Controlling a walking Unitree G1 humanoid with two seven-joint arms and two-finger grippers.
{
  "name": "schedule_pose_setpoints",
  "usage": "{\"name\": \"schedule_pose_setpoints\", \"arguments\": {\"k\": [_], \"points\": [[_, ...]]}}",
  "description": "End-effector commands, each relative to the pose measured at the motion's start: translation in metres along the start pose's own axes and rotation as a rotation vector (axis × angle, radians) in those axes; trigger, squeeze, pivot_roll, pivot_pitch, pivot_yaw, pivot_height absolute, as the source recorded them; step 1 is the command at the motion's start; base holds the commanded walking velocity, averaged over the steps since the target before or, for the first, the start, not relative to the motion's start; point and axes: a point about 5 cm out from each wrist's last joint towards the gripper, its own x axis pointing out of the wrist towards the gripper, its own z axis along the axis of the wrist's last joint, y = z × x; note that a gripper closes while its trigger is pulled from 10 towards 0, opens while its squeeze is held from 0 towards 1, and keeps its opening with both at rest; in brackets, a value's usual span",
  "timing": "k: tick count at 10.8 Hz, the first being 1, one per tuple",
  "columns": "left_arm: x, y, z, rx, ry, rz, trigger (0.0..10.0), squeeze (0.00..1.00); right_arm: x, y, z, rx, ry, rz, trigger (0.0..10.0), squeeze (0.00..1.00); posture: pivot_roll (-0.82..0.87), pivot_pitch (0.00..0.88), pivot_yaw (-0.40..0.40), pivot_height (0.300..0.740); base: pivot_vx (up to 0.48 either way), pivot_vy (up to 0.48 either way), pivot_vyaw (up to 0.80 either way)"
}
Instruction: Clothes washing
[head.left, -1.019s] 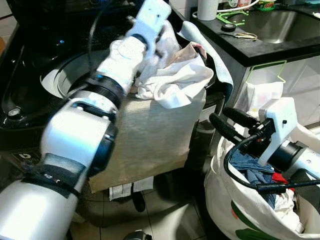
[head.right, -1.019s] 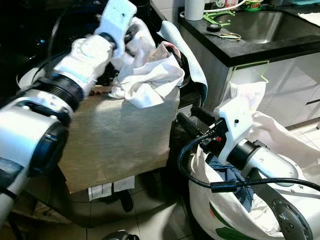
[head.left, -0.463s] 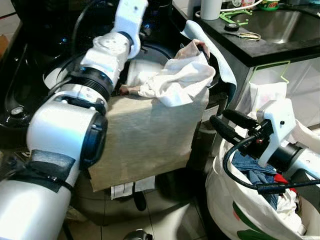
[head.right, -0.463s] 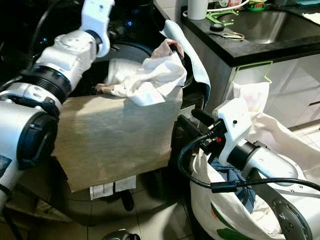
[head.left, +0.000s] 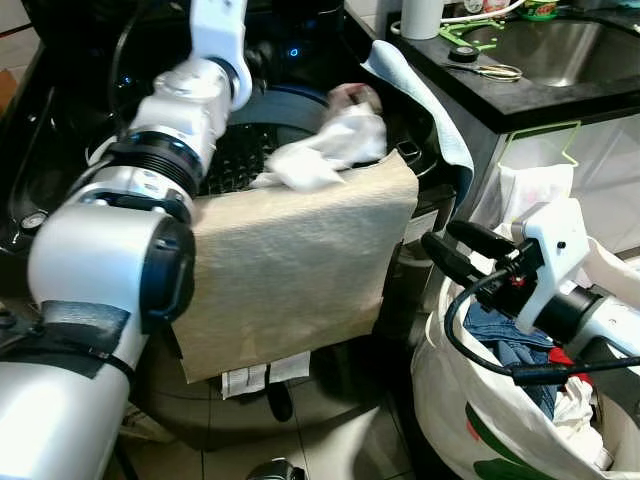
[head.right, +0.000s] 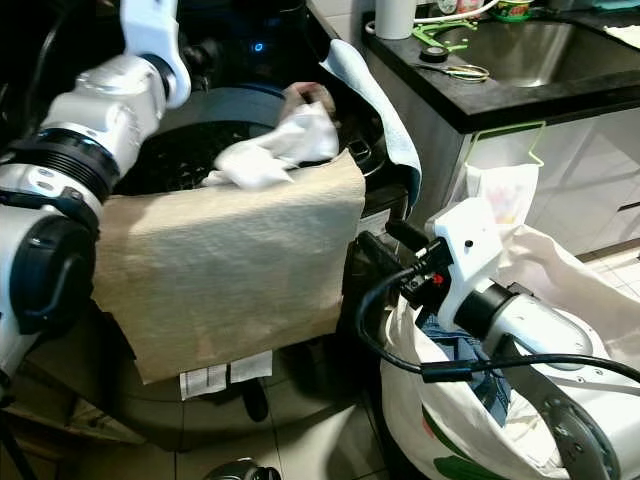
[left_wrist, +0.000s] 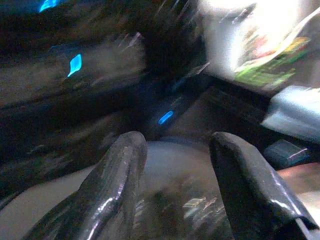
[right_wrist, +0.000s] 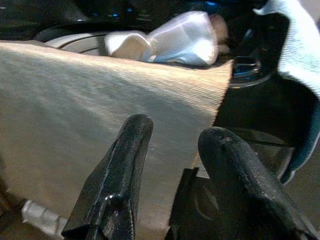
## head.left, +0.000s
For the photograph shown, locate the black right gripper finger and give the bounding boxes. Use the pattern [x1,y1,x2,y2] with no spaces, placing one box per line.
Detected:
[422,232,494,292]
[446,219,518,262]

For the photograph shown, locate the black top-load washing machine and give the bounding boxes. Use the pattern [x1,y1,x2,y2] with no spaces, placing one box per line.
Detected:
[0,0,473,453]

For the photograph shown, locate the blue jeans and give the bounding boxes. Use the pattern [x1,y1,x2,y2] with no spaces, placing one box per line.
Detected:
[461,302,557,423]

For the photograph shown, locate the red garment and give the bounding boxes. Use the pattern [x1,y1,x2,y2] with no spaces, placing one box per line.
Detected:
[547,344,598,387]

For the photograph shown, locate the light blue cloth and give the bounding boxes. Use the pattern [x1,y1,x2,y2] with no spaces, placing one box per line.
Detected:
[360,40,477,213]

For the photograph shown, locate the white laundry bag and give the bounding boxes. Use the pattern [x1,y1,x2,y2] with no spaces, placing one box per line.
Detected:
[410,163,640,480]

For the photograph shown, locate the black topped white cabinet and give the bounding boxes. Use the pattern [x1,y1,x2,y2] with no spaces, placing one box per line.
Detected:
[385,0,640,261]

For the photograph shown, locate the white garment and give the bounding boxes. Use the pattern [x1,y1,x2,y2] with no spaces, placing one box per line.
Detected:
[548,375,613,473]

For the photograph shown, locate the beige towel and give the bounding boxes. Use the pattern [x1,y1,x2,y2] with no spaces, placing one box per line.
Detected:
[170,148,422,385]

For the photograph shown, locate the white cloth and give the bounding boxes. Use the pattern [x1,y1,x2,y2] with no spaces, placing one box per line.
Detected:
[250,104,390,194]

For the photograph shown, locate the black sink stopper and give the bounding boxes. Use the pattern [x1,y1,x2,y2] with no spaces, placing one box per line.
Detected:
[447,45,480,67]

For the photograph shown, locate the brown pink garment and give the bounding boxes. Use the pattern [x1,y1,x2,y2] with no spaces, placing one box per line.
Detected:
[328,84,384,117]

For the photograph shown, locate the green plastic clip rack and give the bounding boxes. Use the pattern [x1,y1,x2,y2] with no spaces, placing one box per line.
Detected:
[437,17,507,53]

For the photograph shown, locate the stainless steel sink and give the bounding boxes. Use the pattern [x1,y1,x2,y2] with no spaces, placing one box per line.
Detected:
[448,14,640,91]

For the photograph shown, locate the white cylinder container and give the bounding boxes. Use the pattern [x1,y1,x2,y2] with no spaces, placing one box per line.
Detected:
[400,0,445,42]

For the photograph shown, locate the green labelled bottle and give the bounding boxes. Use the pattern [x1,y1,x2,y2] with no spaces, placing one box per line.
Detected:
[520,0,562,22]

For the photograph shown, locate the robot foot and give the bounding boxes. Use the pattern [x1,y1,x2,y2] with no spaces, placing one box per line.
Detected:
[244,458,307,480]

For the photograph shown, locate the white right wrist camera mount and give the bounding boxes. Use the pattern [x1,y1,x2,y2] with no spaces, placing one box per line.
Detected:
[514,198,592,332]

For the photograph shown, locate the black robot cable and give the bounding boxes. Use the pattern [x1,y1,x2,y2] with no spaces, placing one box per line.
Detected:
[443,266,640,387]

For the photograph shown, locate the green wire hanger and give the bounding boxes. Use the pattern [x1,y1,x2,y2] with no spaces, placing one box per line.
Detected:
[499,120,584,172]

